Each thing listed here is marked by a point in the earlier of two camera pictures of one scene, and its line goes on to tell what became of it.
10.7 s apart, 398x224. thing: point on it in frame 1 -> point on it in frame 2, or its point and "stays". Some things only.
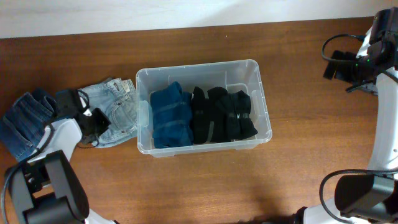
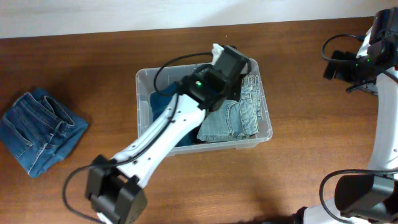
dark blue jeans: x=23 y=125 stays
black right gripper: x=342 y=68 stays
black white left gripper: x=94 y=123 -> x=241 y=79
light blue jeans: x=116 y=100 -> x=231 y=120
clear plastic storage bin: x=201 y=107 stays
